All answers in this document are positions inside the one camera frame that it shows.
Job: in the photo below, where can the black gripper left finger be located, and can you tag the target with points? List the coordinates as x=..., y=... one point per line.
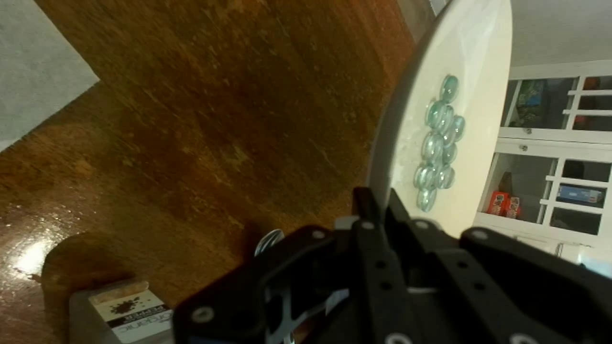
x=288, y=299

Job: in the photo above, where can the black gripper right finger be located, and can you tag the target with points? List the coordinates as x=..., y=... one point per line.
x=510, y=293

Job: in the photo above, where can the pile of clear glass beads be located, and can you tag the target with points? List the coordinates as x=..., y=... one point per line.
x=441, y=127

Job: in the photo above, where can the white ceramic plate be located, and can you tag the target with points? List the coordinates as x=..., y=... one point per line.
x=479, y=51

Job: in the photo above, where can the red package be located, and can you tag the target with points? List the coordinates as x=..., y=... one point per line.
x=504, y=204

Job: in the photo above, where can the white built-in cabinet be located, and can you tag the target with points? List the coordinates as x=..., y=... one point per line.
x=542, y=137

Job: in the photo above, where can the small labelled shaker jar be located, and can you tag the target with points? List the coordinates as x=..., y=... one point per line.
x=127, y=307

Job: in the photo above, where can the white paper napkin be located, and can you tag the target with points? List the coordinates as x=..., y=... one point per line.
x=32, y=64

